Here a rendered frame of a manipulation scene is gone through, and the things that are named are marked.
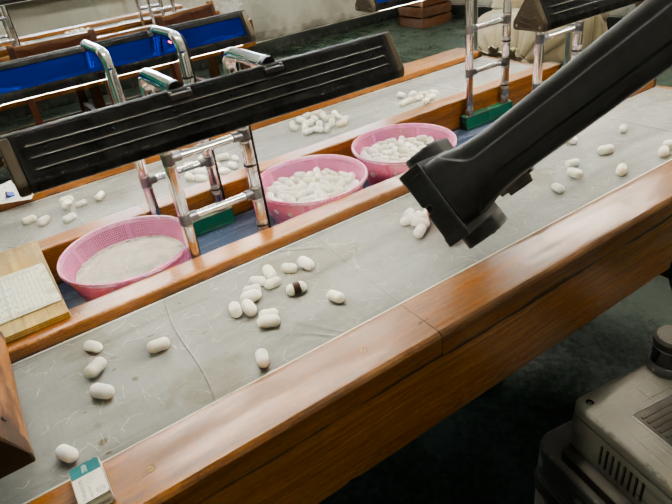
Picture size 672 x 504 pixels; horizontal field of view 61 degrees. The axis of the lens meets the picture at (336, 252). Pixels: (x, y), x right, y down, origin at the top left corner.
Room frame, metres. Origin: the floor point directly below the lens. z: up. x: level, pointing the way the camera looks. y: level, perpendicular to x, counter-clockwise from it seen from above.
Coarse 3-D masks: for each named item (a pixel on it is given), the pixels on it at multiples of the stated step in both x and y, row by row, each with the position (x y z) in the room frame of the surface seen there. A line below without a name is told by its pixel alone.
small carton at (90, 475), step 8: (96, 456) 0.48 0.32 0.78; (80, 464) 0.47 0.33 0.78; (88, 464) 0.47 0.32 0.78; (96, 464) 0.46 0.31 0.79; (72, 472) 0.46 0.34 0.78; (80, 472) 0.46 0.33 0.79; (88, 472) 0.45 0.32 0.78; (96, 472) 0.45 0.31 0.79; (104, 472) 0.46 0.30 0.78; (72, 480) 0.45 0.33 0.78; (80, 480) 0.44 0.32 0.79; (88, 480) 0.44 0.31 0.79; (96, 480) 0.44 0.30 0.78; (104, 480) 0.44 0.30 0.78; (80, 488) 0.43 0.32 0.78; (88, 488) 0.43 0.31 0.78; (96, 488) 0.43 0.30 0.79; (104, 488) 0.43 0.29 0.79; (80, 496) 0.42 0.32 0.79; (88, 496) 0.42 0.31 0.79; (96, 496) 0.42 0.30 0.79; (104, 496) 0.42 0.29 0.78; (112, 496) 0.43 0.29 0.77
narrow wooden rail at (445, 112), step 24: (528, 72) 1.83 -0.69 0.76; (552, 72) 1.86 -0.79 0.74; (456, 96) 1.69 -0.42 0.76; (480, 96) 1.70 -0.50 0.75; (384, 120) 1.57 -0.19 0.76; (408, 120) 1.56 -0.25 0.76; (432, 120) 1.60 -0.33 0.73; (456, 120) 1.65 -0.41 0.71; (312, 144) 1.46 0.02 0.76; (336, 144) 1.44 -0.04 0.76; (264, 168) 1.34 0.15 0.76; (192, 192) 1.25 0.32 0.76; (240, 192) 1.29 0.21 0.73; (120, 216) 1.17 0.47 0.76; (48, 240) 1.10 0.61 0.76; (72, 240) 1.10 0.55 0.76; (96, 240) 1.12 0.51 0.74; (48, 264) 1.07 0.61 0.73
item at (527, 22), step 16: (528, 0) 1.19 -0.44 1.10; (544, 0) 1.19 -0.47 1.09; (560, 0) 1.20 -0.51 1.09; (576, 0) 1.22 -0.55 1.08; (592, 0) 1.24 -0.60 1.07; (608, 0) 1.26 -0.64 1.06; (624, 0) 1.28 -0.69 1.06; (640, 0) 1.31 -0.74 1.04; (528, 16) 1.19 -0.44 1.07; (544, 16) 1.16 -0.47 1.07; (560, 16) 1.18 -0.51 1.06; (576, 16) 1.20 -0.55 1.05; (592, 16) 1.23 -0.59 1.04
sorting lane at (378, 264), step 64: (640, 128) 1.32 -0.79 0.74; (576, 192) 1.04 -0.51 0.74; (320, 256) 0.93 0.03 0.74; (384, 256) 0.90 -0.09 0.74; (448, 256) 0.87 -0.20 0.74; (128, 320) 0.81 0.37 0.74; (192, 320) 0.78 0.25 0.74; (256, 320) 0.76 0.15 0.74; (320, 320) 0.73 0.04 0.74; (64, 384) 0.66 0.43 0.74; (128, 384) 0.64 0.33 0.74; (192, 384) 0.63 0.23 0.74; (128, 448) 0.52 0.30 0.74
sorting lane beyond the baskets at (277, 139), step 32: (480, 64) 2.09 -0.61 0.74; (512, 64) 2.04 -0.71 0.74; (384, 96) 1.87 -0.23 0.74; (448, 96) 1.78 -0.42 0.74; (288, 128) 1.69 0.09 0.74; (352, 128) 1.61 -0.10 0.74; (192, 160) 1.53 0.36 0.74; (224, 160) 1.49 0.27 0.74; (64, 192) 1.42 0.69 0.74; (96, 192) 1.39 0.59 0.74; (128, 192) 1.36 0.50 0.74; (160, 192) 1.34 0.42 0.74; (0, 224) 1.28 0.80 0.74; (32, 224) 1.25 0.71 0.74; (64, 224) 1.23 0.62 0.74
